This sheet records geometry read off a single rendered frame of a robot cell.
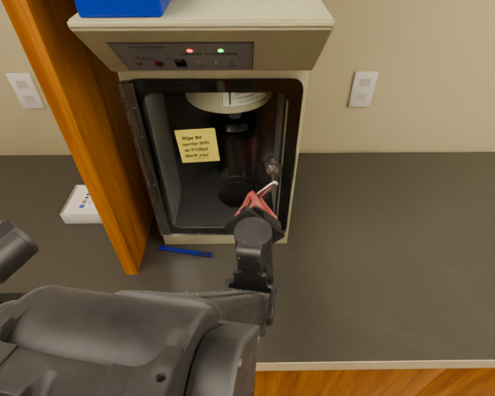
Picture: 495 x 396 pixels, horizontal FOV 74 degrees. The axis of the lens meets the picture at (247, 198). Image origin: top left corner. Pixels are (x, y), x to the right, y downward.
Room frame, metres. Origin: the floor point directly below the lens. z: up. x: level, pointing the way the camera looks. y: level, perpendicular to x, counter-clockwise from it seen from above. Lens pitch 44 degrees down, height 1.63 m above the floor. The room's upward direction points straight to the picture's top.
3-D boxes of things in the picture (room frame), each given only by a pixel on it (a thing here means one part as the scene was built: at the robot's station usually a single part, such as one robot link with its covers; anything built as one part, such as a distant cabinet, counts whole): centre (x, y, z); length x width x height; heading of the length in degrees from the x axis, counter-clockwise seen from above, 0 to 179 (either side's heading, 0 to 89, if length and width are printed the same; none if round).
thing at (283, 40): (0.48, 0.06, 1.46); 0.32 x 0.11 x 0.10; 91
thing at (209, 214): (0.53, 0.06, 1.19); 0.30 x 0.01 x 0.40; 90
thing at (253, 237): (0.29, 0.00, 1.20); 0.12 x 0.09 x 0.11; 169
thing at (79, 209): (0.67, 0.43, 0.96); 0.16 x 0.12 x 0.04; 90
